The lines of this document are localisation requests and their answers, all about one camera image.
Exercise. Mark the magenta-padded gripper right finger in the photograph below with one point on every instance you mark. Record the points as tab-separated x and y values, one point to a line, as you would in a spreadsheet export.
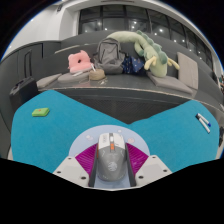
151	168

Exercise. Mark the dark glass window front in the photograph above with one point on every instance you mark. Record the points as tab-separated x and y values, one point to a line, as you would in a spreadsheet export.
140	21

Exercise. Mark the white marker with black cap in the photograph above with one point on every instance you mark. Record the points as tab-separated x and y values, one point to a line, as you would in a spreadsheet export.
203	125

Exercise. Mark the grey and white computer mouse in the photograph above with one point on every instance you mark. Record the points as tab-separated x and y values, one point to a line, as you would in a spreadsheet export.
111	160

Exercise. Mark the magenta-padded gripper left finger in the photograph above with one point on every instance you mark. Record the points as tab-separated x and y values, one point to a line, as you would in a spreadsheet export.
71	168

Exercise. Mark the dark blue patterned cloth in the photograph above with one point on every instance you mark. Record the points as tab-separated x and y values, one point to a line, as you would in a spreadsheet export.
133	65

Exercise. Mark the black suitcase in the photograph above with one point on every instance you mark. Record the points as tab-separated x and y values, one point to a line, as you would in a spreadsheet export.
22	93

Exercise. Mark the grey flat seat cushion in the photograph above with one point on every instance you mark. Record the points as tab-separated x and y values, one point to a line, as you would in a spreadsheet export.
170	83
71	77
48	81

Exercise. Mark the small tan pouch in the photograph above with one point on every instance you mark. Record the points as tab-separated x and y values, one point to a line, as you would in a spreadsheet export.
97	75

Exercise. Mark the black bag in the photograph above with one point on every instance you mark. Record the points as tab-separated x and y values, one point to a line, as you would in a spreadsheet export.
221	136

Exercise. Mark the pink plush cushion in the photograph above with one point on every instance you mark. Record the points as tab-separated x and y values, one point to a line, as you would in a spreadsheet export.
79	63

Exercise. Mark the small green eraser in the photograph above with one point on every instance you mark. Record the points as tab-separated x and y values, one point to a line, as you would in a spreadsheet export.
40	112

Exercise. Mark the grey backpack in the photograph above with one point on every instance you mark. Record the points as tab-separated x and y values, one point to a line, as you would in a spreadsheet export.
109	56

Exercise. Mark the beige upright seat cushion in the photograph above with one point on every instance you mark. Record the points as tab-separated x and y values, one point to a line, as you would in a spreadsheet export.
188	70

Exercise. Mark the green plush dragon toy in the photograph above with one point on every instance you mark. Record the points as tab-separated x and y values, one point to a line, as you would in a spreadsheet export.
156	58

